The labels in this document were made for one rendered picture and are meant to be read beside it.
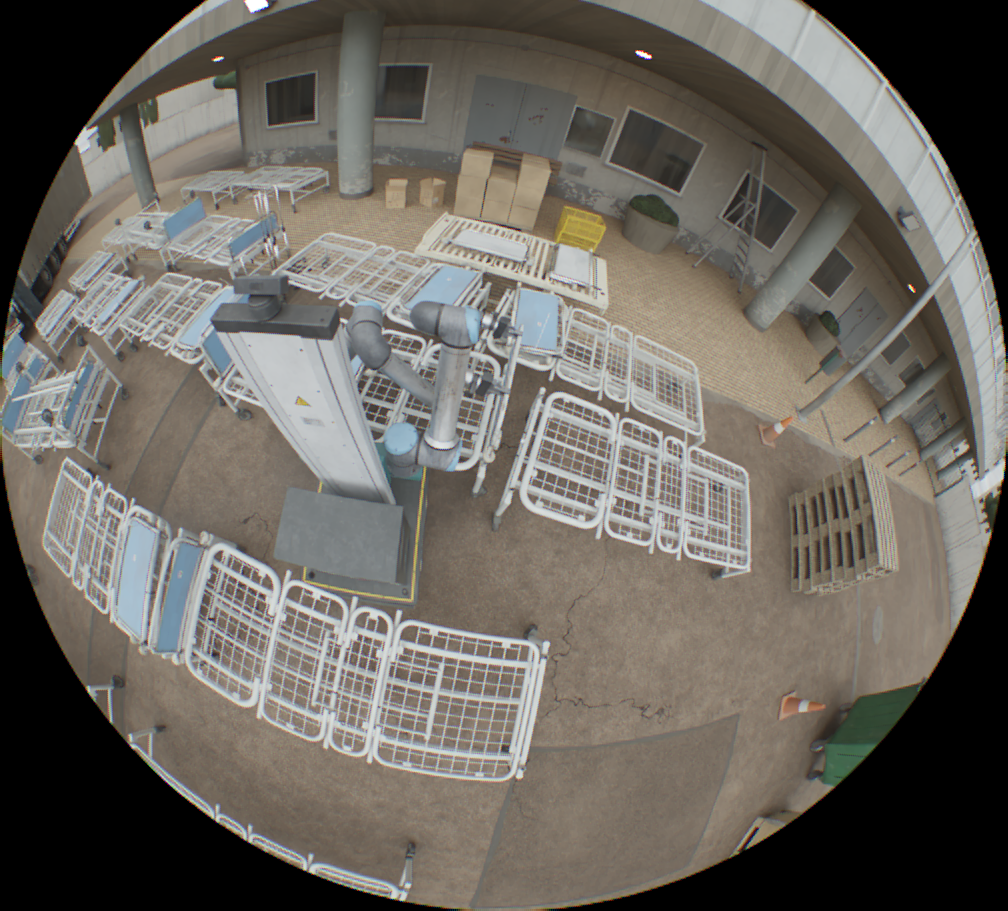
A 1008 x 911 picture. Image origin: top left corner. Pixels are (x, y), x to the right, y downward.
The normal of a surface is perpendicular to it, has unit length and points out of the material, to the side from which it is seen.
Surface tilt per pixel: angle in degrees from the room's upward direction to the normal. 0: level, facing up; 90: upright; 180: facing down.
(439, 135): 90
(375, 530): 0
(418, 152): 90
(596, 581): 0
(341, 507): 0
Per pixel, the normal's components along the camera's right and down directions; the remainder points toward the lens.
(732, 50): -0.18, 0.81
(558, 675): 0.20, -0.53
